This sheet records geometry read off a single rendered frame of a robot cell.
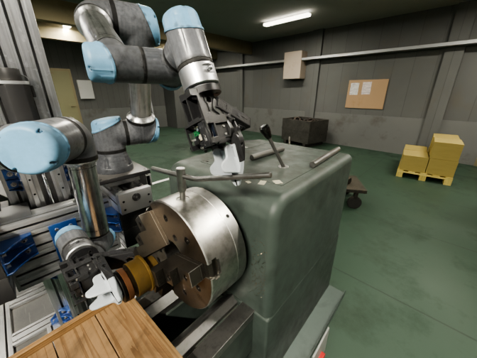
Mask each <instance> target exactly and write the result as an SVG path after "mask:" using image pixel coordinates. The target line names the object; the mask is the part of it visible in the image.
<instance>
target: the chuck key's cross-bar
mask: <svg viewBox="0 0 477 358"><path fill-rule="evenodd" d="M151 170H152V171H155V172H159V173H163V174H166V175H171V176H175V177H177V176H176V172H175V171H171V170H166V169H162V168H157V167H154V166H152V167H151ZM182 178H183V179H185V180H191V181H195V182H203V181H218V180H245V179H260V178H272V173H271V172H266V173H244V174H233V175H212V176H201V177H194V176H191V175H186V174H184V175H183V176H182Z"/></svg>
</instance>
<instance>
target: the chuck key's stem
mask: <svg viewBox="0 0 477 358"><path fill-rule="evenodd" d="M184 174H185V167H182V166H180V167H176V176H177V191H178V192H180V200H182V201H184V200H186V198H185V191H186V190H187V186H186V180H185V179H183V178H182V176H183V175H184Z"/></svg>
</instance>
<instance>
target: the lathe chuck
mask: <svg viewBox="0 0 477 358"><path fill-rule="evenodd" d="M179 197H180V192H177V193H174V194H172V195H168V196H166V197H163V198H160V199H158V200H155V201H152V202H151V203H150V206H151V207H152V209H153V211H154V213H155V216H156V217H157V219H158V221H159V223H160V225H161V227H162V228H163V231H164V233H165V235H166V237H167V238H168V239H169V240H170V241H172V242H171V243H170V244H168V245H167V246H166V247H165V248H163V249H161V250H160V251H157V252H155V253H154V254H152V256H154V257H155V258H156V260H157V261H158V263H160V262H162V261H164V260H166V259H167V258H169V257H171V256H172V255H173V254H176V253H177V252H178V253H179V252H180V253H181V254H184V255H185V256H188V257H190V258H192V259H194V260H196V261H199V262H201V263H203V264H206V265H210V264H211V263H212V259H216V260H217V263H218V267H219V273H218V276H217V277H216V278H215V277H213V278H211V279H209V278H207V277H206V278H205V279H204V280H202V281H201V282H199V283H198V284H197V285H196V286H194V287H193V288H190V287H189V286H187V285H186V284H184V283H183V282H181V281H180V282H179V283H178V284H177V285H176V286H174V293H175V295H176V296H177V297H178V298H179V299H180V300H182V301H183V302H184V303H186V304H187V305H189V306H191V307H193V308H197V309H204V308H206V307H207V306H209V305H210V304H211V303H212V302H213V301H215V300H216V299H217V298H218V297H219V296H220V295H221V294H222V293H223V292H224V291H226V290H227V289H228V288H229V287H230V286H231V285H232V284H233V283H234V281H235V280H236V277H237V273H238V258H237V253H236V247H235V245H234V241H233V239H232V236H231V233H230V231H229V229H228V227H227V225H226V224H225V222H224V220H223V219H222V218H221V216H220V214H219V213H218V212H217V211H216V210H215V208H214V207H213V206H212V205H211V204H210V203H209V202H208V201H207V200H205V199H204V198H203V197H202V196H201V195H198V194H197V193H195V192H192V191H189V190H186V191H185V197H188V198H189V200H188V201H186V202H178V201H177V200H176V199H178V198H179Z"/></svg>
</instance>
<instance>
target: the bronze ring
mask: <svg viewBox="0 0 477 358"><path fill-rule="evenodd" d="M157 264H159V263H158V261H157V260H156V258H155V257H154V256H151V255H150V256H147V257H146V258H143V257H142V256H140V255H137V256H135V257H134V259H133V260H131V261H129V262H127V263H125V264H124V265H123V268H119V269H117V270H116V271H115V272H113V274H114V276H115V278H116V280H117V282H118V284H119V286H120V288H121V290H122V294H123V300H122V301H123V302H125V303H127V302H128V301H130V300H132V299H134V298H135V296H137V297H140V296H141V295H143V294H144V293H146V292H147V291H152V290H154V289H155V280H154V277H153V274H152V271H151V269H150V268H152V267H154V266H155V265H157Z"/></svg>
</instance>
